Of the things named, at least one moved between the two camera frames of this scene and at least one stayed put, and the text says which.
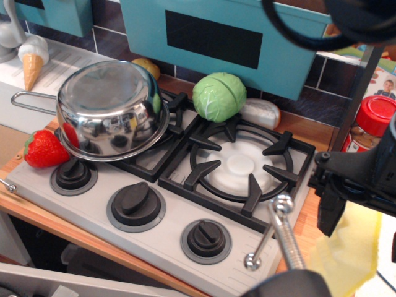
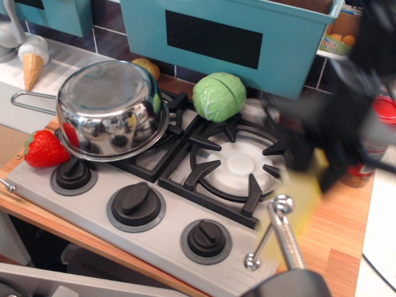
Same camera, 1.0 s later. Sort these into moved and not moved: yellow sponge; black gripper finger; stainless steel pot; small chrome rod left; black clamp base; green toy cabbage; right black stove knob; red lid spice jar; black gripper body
Moved: yellow sponge; black gripper finger; black gripper body
Not moved: red lid spice jar; green toy cabbage; right black stove knob; small chrome rod left; black clamp base; stainless steel pot
